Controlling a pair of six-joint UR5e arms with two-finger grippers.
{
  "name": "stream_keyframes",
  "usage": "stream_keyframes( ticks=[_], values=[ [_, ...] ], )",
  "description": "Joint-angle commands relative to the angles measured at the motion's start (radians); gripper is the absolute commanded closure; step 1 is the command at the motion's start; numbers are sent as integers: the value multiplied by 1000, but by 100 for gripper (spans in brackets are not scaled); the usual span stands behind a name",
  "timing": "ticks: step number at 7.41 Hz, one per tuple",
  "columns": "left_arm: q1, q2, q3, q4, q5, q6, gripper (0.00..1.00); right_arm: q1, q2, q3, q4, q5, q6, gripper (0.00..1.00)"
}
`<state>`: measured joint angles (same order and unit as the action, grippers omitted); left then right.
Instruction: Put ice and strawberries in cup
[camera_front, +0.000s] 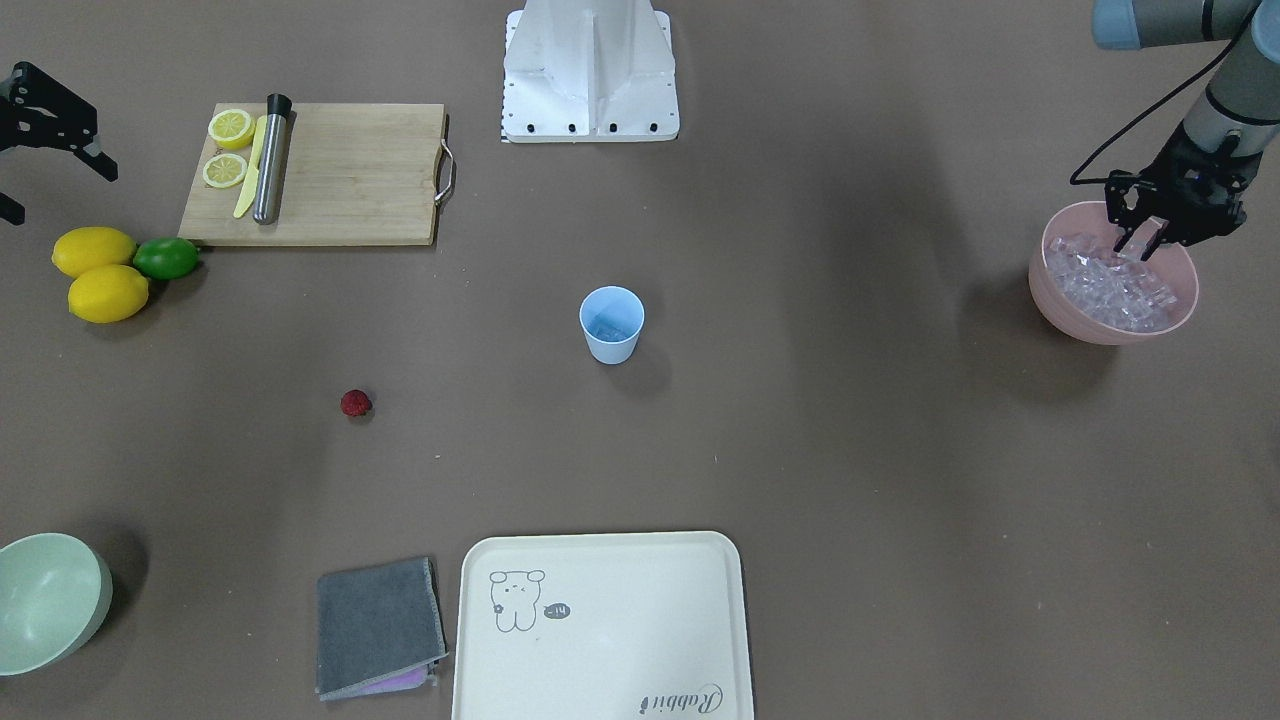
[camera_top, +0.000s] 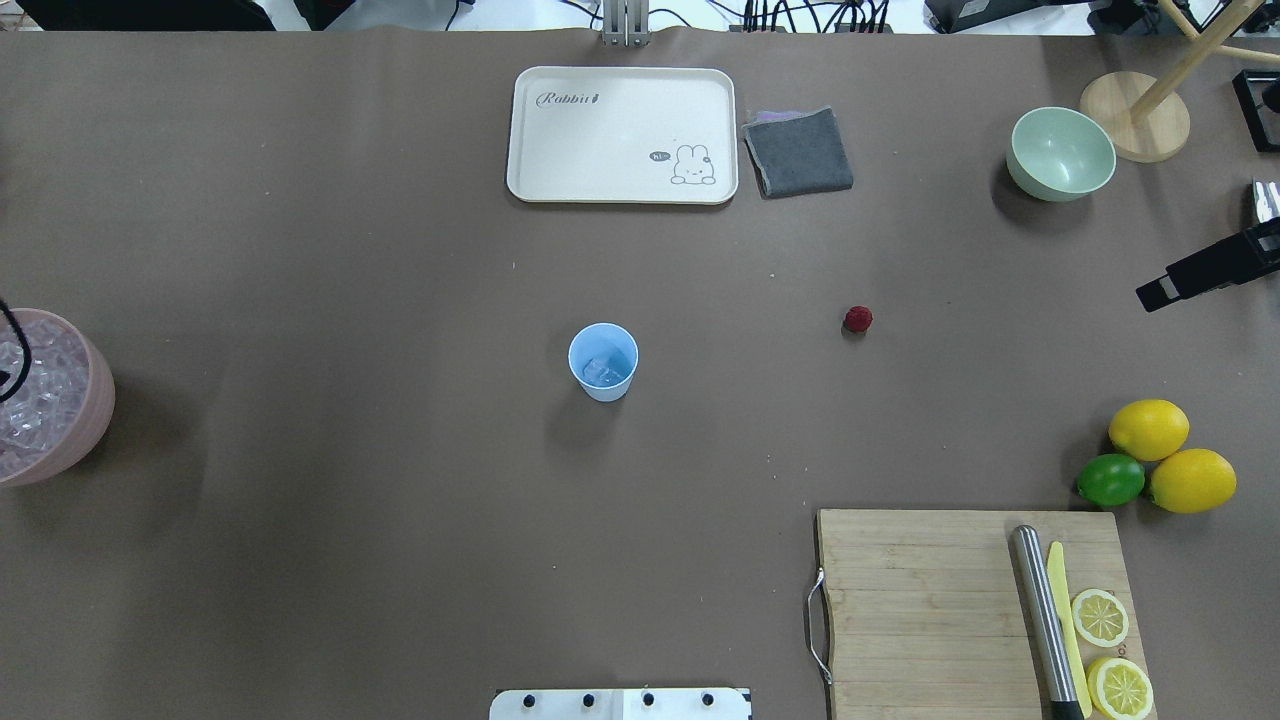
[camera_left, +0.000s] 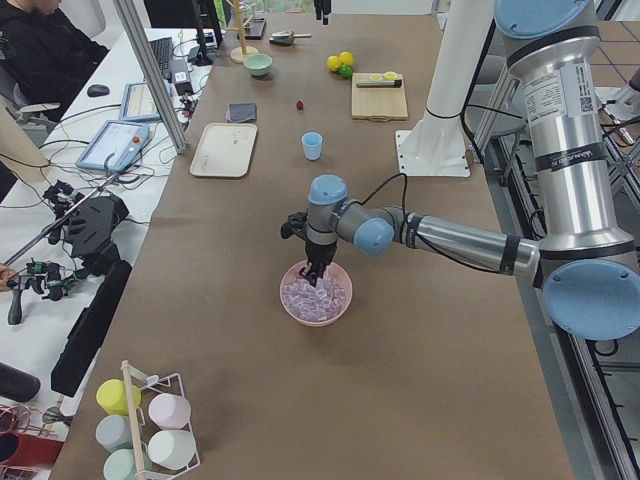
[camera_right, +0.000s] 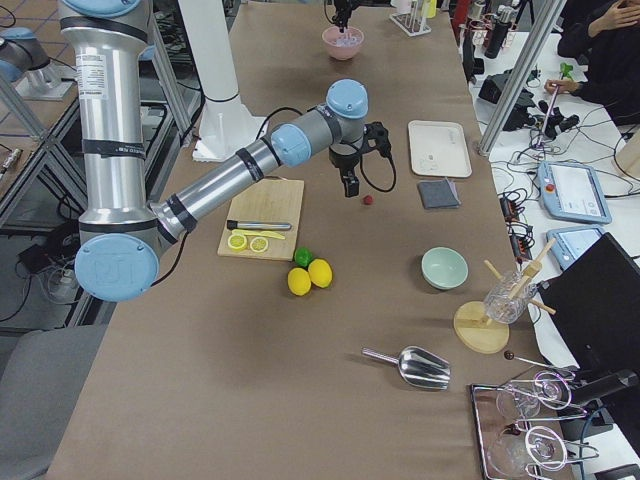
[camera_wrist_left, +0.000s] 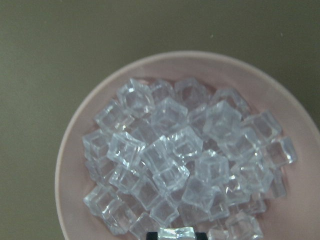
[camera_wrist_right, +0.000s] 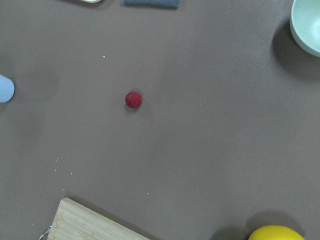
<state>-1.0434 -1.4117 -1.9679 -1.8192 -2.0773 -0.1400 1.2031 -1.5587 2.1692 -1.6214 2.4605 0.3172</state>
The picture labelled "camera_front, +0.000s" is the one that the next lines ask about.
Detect yellow plastic knife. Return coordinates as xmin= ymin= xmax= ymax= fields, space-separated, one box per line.
xmin=233 ymin=115 xmax=268 ymax=219

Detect lemon slice lower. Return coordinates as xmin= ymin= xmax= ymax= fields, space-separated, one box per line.
xmin=201 ymin=152 xmax=250 ymax=190

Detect lemon slice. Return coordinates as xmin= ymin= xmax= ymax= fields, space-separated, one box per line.
xmin=201 ymin=152 xmax=250 ymax=190
xmin=207 ymin=108 xmax=257 ymax=151

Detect mint green bowl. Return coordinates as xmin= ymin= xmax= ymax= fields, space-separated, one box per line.
xmin=1 ymin=533 xmax=114 ymax=676

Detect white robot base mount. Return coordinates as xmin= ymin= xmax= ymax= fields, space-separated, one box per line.
xmin=500 ymin=1 xmax=681 ymax=143

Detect yellow lemon upper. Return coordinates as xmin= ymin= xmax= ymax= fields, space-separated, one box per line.
xmin=50 ymin=225 xmax=137 ymax=279

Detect grey folded cloth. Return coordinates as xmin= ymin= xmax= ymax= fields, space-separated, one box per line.
xmin=315 ymin=556 xmax=448 ymax=702

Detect wooden cutting board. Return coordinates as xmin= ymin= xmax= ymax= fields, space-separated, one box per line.
xmin=177 ymin=102 xmax=454 ymax=249

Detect green lime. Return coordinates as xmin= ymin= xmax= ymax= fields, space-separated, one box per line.
xmin=131 ymin=237 xmax=200 ymax=281

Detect yellow lemon lower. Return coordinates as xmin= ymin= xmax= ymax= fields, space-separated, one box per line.
xmin=67 ymin=265 xmax=150 ymax=324

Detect single clear ice cube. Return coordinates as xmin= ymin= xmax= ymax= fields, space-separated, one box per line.
xmin=1120 ymin=219 xmax=1164 ymax=261

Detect cream serving tray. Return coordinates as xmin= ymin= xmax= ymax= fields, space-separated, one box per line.
xmin=451 ymin=530 xmax=756 ymax=719

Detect pink bowl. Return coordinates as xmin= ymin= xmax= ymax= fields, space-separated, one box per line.
xmin=1028 ymin=201 xmax=1201 ymax=346

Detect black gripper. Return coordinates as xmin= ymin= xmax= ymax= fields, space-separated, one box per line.
xmin=1103 ymin=128 xmax=1251 ymax=263
xmin=0 ymin=61 xmax=119 ymax=225

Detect red strawberry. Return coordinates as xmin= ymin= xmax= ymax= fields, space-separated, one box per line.
xmin=339 ymin=389 xmax=372 ymax=418

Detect lemon slice upper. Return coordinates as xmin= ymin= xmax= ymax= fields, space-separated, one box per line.
xmin=207 ymin=108 xmax=257 ymax=151

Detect clear ice cubes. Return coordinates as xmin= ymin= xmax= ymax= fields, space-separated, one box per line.
xmin=1044 ymin=233 xmax=1179 ymax=333

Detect yellow lemon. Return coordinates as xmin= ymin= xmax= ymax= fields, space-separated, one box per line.
xmin=50 ymin=225 xmax=137 ymax=279
xmin=67 ymin=265 xmax=150 ymax=324

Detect steel muddler black cap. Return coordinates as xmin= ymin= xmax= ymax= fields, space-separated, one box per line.
xmin=253 ymin=94 xmax=293 ymax=225

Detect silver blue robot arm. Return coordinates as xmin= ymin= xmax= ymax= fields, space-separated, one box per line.
xmin=3 ymin=1 xmax=1277 ymax=260

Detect light blue cup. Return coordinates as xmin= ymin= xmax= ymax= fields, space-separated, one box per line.
xmin=579 ymin=286 xmax=646 ymax=365

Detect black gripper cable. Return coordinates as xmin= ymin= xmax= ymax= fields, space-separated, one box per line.
xmin=1070 ymin=20 xmax=1256 ymax=190

